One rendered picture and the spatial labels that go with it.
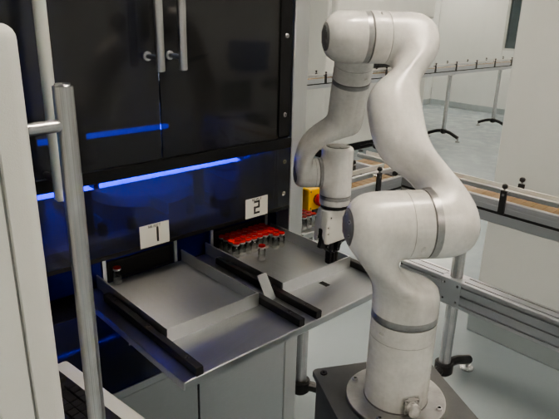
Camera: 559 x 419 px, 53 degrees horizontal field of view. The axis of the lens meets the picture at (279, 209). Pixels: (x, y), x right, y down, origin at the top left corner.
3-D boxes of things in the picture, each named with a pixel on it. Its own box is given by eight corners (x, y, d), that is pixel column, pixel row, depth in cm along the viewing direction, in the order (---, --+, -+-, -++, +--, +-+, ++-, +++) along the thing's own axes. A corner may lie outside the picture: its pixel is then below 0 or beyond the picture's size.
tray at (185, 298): (96, 287, 146) (96, 274, 145) (182, 260, 163) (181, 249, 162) (167, 342, 123) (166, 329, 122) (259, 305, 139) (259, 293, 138)
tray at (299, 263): (205, 253, 168) (205, 242, 167) (270, 233, 185) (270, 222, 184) (282, 295, 145) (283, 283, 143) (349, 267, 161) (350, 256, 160)
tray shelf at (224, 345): (79, 299, 144) (78, 293, 143) (281, 234, 189) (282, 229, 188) (184, 391, 111) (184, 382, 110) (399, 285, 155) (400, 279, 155)
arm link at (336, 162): (319, 199, 147) (354, 198, 148) (322, 149, 142) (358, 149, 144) (313, 189, 154) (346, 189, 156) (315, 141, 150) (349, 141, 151)
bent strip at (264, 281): (256, 296, 144) (256, 275, 142) (264, 293, 146) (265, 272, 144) (294, 317, 134) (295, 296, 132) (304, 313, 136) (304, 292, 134)
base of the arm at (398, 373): (465, 424, 104) (479, 337, 98) (368, 441, 99) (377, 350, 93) (416, 364, 121) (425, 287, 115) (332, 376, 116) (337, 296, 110)
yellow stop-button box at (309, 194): (293, 205, 187) (294, 184, 184) (308, 201, 191) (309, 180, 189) (309, 211, 181) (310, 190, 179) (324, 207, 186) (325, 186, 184)
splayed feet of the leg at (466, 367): (399, 407, 238) (402, 379, 233) (462, 362, 270) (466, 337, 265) (415, 417, 232) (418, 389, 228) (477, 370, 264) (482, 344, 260)
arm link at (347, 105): (306, 87, 128) (294, 194, 146) (374, 87, 130) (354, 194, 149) (299, 70, 135) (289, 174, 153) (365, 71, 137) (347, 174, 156)
